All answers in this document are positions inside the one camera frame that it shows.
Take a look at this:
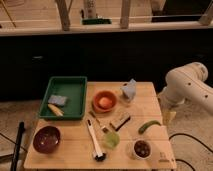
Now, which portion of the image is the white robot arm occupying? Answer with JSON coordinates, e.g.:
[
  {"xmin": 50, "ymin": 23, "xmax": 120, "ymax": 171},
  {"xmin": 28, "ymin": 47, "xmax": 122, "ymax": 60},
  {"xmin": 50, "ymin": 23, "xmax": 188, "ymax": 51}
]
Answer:
[{"xmin": 158, "ymin": 62, "xmax": 213, "ymax": 125}]

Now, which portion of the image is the blue sponge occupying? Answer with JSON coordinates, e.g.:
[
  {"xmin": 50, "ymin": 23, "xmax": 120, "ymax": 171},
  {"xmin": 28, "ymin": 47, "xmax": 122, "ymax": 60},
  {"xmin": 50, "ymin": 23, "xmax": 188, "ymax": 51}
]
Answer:
[{"xmin": 48, "ymin": 95, "xmax": 67, "ymax": 106}]

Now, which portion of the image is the white cup with dark contents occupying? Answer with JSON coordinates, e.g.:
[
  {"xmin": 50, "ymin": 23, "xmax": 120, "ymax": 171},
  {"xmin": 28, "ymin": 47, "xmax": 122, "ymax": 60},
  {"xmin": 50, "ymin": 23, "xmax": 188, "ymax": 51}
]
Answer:
[{"xmin": 130, "ymin": 139, "xmax": 152, "ymax": 160}]

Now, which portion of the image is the wooden block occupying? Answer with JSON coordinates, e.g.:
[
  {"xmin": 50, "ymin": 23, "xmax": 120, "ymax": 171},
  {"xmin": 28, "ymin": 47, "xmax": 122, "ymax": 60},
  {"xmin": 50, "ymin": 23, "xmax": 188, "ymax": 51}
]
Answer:
[{"xmin": 110, "ymin": 113, "xmax": 131, "ymax": 131}]

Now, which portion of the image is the black pole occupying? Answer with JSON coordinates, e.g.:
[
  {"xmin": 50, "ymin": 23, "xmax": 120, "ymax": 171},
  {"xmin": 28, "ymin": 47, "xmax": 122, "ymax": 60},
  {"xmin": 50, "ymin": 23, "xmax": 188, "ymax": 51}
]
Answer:
[{"xmin": 10, "ymin": 122, "xmax": 25, "ymax": 171}]

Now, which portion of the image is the purple bowl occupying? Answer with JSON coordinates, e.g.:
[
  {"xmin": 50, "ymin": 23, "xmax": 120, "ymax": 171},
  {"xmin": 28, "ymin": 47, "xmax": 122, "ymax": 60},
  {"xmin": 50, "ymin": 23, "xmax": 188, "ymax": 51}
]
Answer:
[{"xmin": 33, "ymin": 126, "xmax": 61, "ymax": 154}]

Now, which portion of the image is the yellow corn cob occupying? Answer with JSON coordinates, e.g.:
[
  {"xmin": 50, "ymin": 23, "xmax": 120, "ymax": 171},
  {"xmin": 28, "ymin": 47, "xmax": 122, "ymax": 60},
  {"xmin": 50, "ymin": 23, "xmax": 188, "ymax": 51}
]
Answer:
[{"xmin": 48, "ymin": 104, "xmax": 63, "ymax": 116}]

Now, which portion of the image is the green object on shelf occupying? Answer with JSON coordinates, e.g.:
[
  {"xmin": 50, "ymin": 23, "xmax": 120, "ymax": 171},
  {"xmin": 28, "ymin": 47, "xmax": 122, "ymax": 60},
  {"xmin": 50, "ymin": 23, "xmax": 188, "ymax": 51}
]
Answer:
[{"xmin": 82, "ymin": 18, "xmax": 112, "ymax": 25}]

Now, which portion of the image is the green pepper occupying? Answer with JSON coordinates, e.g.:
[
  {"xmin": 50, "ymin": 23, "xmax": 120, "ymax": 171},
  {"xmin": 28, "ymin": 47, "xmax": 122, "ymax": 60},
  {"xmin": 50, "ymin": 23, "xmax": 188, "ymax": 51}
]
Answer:
[{"xmin": 138, "ymin": 120, "xmax": 161, "ymax": 135}]

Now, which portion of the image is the green plastic tray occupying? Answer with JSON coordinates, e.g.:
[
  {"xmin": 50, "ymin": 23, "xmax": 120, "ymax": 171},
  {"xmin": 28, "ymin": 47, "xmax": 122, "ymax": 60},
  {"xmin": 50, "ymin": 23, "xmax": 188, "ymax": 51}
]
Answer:
[{"xmin": 39, "ymin": 76, "xmax": 87, "ymax": 120}]

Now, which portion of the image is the white handled brush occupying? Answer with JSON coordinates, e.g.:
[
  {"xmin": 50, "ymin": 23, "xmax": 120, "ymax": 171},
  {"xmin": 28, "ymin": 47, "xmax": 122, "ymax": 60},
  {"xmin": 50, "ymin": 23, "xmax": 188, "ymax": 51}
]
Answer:
[{"xmin": 87, "ymin": 120, "xmax": 106, "ymax": 161}]

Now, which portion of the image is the black cable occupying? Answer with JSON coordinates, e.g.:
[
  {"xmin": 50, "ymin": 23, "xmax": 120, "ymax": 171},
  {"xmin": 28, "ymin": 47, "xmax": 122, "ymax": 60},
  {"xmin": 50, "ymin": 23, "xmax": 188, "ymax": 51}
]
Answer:
[{"xmin": 168, "ymin": 132, "xmax": 213, "ymax": 171}]

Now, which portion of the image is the orange fruit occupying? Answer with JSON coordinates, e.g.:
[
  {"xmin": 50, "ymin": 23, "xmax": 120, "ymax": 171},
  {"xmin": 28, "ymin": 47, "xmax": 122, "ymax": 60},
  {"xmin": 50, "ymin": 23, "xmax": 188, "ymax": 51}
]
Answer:
[{"xmin": 99, "ymin": 97, "xmax": 112, "ymax": 109}]

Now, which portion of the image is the orange bowl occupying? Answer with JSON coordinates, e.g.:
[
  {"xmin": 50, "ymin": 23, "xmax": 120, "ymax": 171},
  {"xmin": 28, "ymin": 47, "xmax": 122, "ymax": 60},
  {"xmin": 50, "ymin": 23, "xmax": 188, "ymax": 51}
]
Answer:
[{"xmin": 92, "ymin": 90, "xmax": 117, "ymax": 113}]

